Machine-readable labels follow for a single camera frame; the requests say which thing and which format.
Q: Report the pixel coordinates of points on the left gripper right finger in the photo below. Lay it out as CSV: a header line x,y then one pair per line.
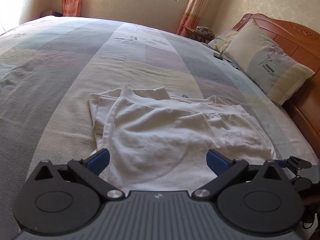
x,y
228,173

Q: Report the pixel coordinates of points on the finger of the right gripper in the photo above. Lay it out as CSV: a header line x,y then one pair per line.
x,y
294,165

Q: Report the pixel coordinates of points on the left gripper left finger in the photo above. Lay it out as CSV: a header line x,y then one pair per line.
x,y
88,171

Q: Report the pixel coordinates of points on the white printed sweatshirt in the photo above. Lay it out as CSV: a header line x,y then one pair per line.
x,y
159,142

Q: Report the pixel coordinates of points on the front pastel pillow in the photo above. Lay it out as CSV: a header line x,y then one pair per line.
x,y
277,74

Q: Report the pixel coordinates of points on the pastel pillow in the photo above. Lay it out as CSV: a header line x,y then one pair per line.
x,y
222,41
277,74

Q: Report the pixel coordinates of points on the patchwork pastel bed sheet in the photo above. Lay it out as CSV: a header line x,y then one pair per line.
x,y
50,66

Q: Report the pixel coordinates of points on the wooden headboard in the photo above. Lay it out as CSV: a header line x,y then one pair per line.
x,y
302,44

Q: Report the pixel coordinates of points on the rear pastel pillow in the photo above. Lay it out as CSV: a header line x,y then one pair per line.
x,y
222,41

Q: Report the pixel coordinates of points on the wooden bedside table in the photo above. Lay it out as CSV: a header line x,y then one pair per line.
x,y
194,35

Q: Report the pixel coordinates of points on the right orange striped curtain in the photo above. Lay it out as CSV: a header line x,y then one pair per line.
x,y
191,16

